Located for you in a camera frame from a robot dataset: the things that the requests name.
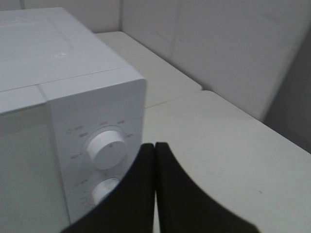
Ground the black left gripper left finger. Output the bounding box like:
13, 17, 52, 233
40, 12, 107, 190
63, 143, 156, 233

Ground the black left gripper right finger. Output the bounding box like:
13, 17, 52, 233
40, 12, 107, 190
155, 142, 258, 233

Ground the white lower microwave knob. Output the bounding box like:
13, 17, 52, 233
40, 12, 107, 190
91, 178, 119, 205

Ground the white microwave knob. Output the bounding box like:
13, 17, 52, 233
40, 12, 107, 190
91, 178, 119, 205
86, 130, 127, 170

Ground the white upper microwave knob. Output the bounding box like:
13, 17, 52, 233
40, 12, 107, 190
86, 130, 127, 170

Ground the white microwave oven body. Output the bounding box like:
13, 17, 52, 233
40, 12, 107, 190
0, 8, 146, 224

